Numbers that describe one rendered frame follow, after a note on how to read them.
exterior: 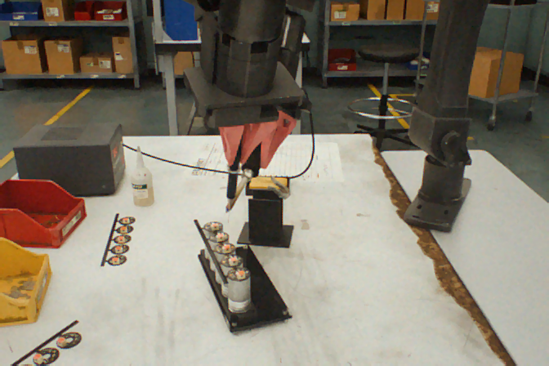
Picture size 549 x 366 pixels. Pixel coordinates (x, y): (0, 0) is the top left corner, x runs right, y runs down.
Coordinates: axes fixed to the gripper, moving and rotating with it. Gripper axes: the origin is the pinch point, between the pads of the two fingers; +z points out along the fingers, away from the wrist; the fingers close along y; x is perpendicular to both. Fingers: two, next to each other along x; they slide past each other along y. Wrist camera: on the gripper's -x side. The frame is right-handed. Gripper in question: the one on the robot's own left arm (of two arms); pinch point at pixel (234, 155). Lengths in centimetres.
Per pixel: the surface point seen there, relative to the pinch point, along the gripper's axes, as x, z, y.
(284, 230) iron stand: -5.8, 21.0, -11.6
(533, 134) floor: -151, 150, -271
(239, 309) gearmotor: 9.9, 13.4, 1.4
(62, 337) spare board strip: 5.2, 17.9, 19.4
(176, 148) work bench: -45, 35, -5
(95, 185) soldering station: -28.0, 27.1, 12.8
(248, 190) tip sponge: -19.2, 25.1, -11.0
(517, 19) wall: -306, 148, -393
